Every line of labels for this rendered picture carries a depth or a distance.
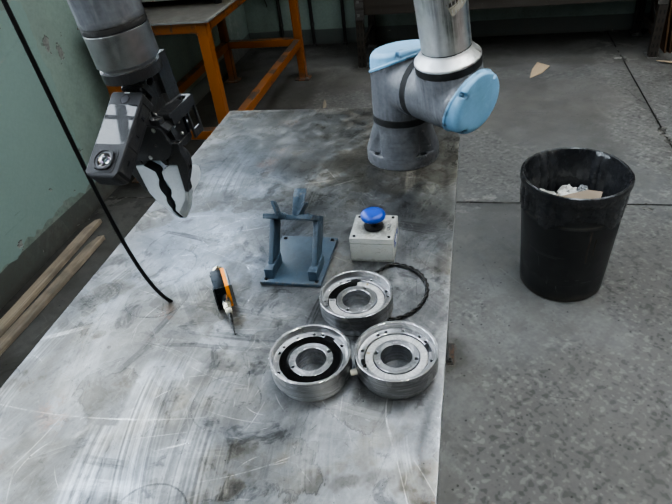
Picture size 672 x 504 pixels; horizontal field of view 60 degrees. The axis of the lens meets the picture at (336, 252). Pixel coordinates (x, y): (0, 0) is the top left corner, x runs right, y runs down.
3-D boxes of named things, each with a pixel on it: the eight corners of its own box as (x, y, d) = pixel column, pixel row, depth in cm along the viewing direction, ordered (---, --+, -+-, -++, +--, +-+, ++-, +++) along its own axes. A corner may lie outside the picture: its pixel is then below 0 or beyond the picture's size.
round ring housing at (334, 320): (396, 337, 80) (395, 315, 78) (321, 342, 81) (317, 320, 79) (391, 288, 89) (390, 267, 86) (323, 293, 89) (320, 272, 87)
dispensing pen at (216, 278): (221, 326, 80) (204, 259, 93) (228, 347, 82) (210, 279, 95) (237, 321, 80) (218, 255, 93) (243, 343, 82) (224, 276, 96)
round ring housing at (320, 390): (323, 419, 70) (319, 397, 68) (257, 386, 76) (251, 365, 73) (368, 362, 77) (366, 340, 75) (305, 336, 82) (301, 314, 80)
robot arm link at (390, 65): (403, 93, 125) (400, 29, 117) (449, 109, 116) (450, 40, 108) (359, 111, 119) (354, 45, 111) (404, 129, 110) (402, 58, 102)
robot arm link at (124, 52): (124, 36, 62) (63, 41, 65) (140, 77, 65) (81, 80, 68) (159, 12, 68) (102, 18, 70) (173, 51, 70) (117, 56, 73)
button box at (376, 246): (394, 262, 94) (393, 237, 91) (351, 260, 95) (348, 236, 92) (400, 233, 100) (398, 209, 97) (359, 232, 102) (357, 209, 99)
